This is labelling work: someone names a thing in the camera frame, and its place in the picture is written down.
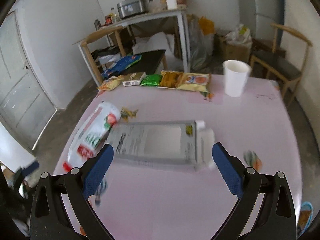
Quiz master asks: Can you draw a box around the white metal side table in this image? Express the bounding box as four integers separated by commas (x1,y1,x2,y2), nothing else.
72,8,192,73

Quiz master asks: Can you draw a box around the grey cable box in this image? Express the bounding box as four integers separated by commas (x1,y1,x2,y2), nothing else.
106,120,216,172

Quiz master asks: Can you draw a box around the green small snack bag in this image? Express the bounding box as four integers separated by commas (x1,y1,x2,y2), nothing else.
140,74,162,87

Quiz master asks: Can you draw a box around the wooden chair black seat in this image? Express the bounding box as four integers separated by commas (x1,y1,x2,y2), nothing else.
80,26,169,87

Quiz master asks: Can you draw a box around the silver cooking pot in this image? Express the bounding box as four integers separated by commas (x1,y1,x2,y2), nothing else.
117,0,148,20

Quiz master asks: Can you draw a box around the white yogurt bottle red cap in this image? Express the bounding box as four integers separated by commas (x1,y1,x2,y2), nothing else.
62,101,120,172

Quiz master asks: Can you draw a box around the small white snack pack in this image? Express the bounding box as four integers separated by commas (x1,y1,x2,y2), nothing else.
122,72,146,87

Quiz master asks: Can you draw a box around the blue plastic waste basket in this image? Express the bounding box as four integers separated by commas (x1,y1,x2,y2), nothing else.
297,202,313,236

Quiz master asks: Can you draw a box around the grey refrigerator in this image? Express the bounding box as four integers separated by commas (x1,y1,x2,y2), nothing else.
255,0,285,41

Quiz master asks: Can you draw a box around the brown golden snack bag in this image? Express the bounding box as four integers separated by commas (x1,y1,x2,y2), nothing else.
159,70,183,88

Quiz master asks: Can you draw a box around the white paper cup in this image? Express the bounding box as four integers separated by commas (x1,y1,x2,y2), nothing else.
222,60,252,98

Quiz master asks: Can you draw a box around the blue snack bag on chair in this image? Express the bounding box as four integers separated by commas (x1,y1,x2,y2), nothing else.
101,55,142,78

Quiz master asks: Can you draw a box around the white door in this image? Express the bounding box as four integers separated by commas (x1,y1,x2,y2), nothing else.
1,11,56,151

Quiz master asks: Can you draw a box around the yellow snack bag left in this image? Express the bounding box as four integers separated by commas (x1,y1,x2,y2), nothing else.
97,75,125,91

